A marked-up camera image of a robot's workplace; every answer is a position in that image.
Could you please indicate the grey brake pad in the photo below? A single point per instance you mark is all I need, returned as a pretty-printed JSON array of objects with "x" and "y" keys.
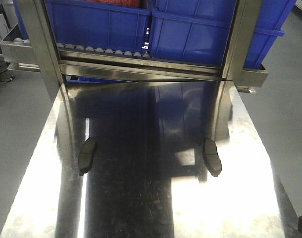
[
  {"x": 86, "y": 155},
  {"x": 211, "y": 158}
]

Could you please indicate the steel roller conveyor shelf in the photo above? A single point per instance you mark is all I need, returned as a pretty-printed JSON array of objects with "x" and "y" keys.
[{"x": 92, "y": 64}]

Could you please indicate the large blue bin right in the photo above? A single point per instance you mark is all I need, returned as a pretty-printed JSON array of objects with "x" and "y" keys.
[{"x": 197, "y": 30}]

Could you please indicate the large blue bin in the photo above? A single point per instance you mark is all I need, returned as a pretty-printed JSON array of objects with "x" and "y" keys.
[
  {"x": 99, "y": 25},
  {"x": 197, "y": 30}
]

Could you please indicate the large blue bin left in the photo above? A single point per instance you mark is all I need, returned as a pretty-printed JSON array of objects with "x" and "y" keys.
[{"x": 99, "y": 25}]

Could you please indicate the steel rack post right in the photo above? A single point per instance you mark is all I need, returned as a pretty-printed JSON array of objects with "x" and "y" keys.
[{"x": 242, "y": 28}]

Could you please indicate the steel rack post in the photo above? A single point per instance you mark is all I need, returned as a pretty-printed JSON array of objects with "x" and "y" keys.
[
  {"x": 37, "y": 23},
  {"x": 242, "y": 28}
]

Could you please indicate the steel rack post left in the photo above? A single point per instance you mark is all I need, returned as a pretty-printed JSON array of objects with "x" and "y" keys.
[{"x": 37, "y": 23}]

